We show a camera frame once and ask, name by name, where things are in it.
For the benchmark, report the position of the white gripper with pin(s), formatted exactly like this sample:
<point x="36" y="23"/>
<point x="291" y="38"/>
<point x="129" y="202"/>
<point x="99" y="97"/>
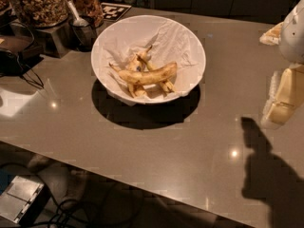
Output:
<point x="293" y="37"/>

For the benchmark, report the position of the small yellow banana right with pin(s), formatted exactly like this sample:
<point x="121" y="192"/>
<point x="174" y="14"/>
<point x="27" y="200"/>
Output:
<point x="166" y="86"/>

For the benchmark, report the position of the small yellow banana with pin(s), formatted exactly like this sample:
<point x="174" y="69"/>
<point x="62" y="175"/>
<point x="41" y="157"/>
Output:
<point x="166" y="86"/>
<point x="136" y="65"/>

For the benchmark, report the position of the white bowl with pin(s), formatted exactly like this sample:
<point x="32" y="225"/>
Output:
<point x="177" y="32"/>

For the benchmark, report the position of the small yellow banana left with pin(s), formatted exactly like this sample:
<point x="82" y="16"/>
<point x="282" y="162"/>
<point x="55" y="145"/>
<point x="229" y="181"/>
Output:
<point x="136" y="65"/>

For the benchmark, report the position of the white paper liner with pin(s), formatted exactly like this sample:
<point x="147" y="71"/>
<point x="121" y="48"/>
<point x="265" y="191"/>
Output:
<point x="171" y="38"/>

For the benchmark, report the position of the black white fiducial marker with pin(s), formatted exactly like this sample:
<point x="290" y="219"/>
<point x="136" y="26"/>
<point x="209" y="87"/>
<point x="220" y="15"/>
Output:
<point x="114" y="12"/>

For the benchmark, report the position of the dark cup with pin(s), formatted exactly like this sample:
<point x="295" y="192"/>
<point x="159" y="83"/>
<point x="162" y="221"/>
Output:
<point x="86" y="35"/>

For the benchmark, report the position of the white plastic spoon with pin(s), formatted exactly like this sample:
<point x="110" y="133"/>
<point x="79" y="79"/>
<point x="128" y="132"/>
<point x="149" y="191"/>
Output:
<point x="78" y="21"/>

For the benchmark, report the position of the glass jar of granola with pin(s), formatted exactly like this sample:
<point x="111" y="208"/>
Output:
<point x="92" y="9"/>

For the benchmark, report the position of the metal stand block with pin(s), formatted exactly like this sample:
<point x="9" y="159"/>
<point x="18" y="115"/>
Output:
<point x="56" y="41"/>

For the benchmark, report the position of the glass jar of nuts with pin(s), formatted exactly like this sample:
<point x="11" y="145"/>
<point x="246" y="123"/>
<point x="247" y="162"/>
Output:
<point x="40" y="13"/>

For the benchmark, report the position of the grey metal box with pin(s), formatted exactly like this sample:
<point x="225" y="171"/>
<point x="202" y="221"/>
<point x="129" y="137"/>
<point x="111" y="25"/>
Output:
<point x="18" y="199"/>

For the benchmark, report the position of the black device with cable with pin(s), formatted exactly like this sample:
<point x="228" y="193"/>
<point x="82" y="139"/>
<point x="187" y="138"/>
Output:
<point x="20" y="53"/>

